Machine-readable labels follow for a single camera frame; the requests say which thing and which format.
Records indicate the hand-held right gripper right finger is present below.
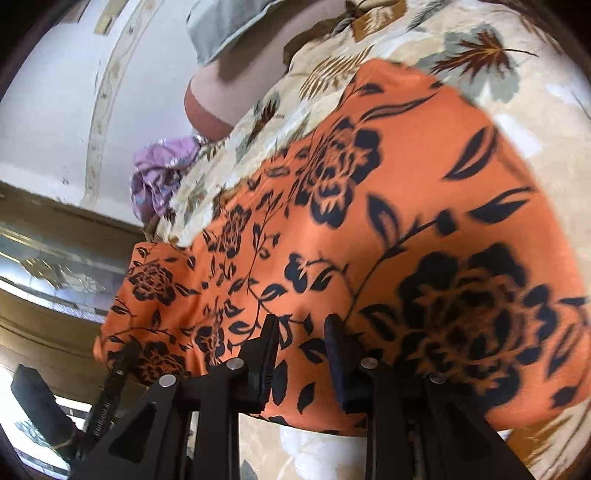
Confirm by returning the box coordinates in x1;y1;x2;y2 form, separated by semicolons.
323;314;539;480

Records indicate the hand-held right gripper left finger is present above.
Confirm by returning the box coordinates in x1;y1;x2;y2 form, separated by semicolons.
71;314;282;480

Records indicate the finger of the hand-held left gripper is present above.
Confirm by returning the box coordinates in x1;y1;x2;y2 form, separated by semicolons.
88;339;141;446

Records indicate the orange black floral garment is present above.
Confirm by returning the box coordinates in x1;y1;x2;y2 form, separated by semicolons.
92;58;591;437

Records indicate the purple crumpled cloth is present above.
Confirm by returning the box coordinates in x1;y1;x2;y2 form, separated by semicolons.
130;136;206;222

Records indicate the pink mattress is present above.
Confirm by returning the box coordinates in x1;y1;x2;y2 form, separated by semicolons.
184;0;352;141

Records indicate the grey pillow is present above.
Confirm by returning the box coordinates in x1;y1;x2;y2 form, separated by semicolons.
186;0;287;65

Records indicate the cream leaf print blanket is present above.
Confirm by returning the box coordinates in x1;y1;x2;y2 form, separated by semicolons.
148;0;591;480

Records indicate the wooden frame with etched glass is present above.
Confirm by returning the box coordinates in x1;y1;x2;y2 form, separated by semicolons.
0;180;153;472

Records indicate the beige wall card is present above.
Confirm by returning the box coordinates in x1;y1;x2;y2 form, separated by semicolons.
93;9;118;35

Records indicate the wooden wall frame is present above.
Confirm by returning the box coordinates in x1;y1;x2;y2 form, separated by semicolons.
55;0;90;26

